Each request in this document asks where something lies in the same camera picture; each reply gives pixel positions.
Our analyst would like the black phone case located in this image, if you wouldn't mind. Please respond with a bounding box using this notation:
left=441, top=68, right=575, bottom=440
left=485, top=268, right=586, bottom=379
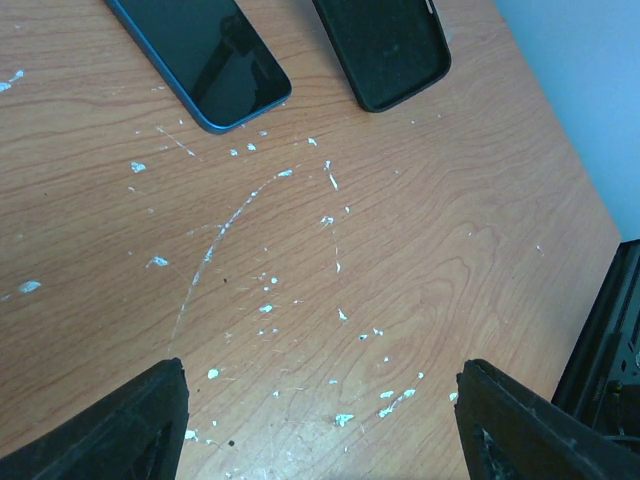
left=314, top=0, right=452, bottom=113

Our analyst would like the blue phone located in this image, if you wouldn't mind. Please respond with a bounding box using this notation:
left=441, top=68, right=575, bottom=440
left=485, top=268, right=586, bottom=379
left=106, top=0, right=292, bottom=134

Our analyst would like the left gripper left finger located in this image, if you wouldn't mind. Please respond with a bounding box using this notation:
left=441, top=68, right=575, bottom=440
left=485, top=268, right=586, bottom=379
left=1, top=358, right=189, bottom=479

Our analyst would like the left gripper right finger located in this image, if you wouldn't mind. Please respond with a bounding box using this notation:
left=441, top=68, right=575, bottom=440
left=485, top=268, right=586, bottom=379
left=454, top=359, right=639, bottom=479

